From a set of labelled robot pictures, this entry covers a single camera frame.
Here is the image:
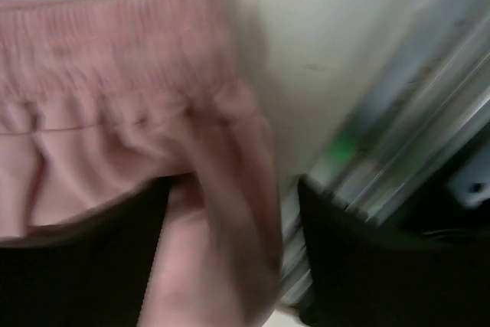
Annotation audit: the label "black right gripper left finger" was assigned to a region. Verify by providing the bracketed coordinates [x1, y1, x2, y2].
[1, 178, 172, 326]

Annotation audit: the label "aluminium table frame rail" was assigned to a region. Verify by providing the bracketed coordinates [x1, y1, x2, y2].
[280, 13, 489, 309]

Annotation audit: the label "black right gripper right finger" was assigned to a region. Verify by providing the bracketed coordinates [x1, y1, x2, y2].
[297, 179, 489, 326]

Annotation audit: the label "pink trousers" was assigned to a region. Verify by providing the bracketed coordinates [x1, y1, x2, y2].
[1, 0, 283, 326]

